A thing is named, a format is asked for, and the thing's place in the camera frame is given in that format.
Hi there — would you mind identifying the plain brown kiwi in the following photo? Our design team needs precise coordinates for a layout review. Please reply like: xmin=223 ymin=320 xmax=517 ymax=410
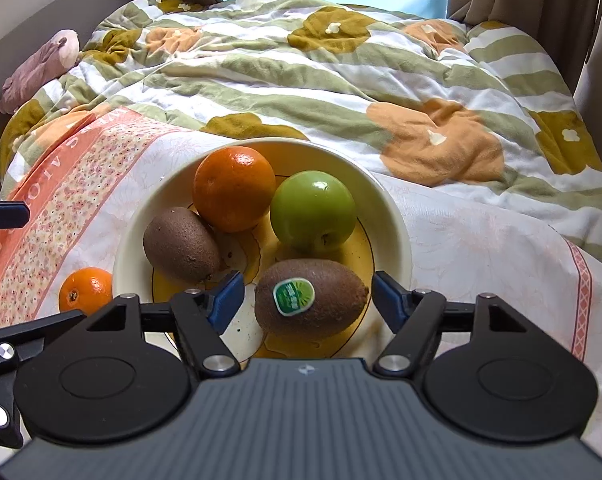
xmin=142 ymin=207 xmax=222 ymax=283

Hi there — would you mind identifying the kiwi with green sticker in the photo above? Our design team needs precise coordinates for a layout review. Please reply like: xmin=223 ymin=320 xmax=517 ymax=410
xmin=254 ymin=258 xmax=368 ymax=339

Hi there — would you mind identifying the large orange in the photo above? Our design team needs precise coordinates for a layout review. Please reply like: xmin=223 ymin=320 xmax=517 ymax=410
xmin=58 ymin=268 xmax=112 ymax=316
xmin=193 ymin=145 xmax=277 ymax=233

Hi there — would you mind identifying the green apple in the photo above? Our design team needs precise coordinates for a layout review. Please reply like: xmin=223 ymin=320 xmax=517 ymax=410
xmin=269 ymin=170 xmax=356 ymax=254

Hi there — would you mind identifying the cream duck print bowl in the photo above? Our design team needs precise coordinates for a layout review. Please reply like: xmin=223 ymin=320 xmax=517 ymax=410
xmin=112 ymin=138 xmax=412 ymax=363

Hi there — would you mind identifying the pink floral table cloth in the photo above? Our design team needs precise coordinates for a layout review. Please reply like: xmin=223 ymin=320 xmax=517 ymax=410
xmin=0 ymin=110 xmax=602 ymax=453

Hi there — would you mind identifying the pink plush toy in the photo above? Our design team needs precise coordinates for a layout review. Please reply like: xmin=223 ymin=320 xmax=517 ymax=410
xmin=0 ymin=29 xmax=80 ymax=115

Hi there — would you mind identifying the floral striped duvet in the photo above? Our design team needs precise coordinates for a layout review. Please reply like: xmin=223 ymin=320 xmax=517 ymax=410
xmin=0 ymin=0 xmax=602 ymax=263

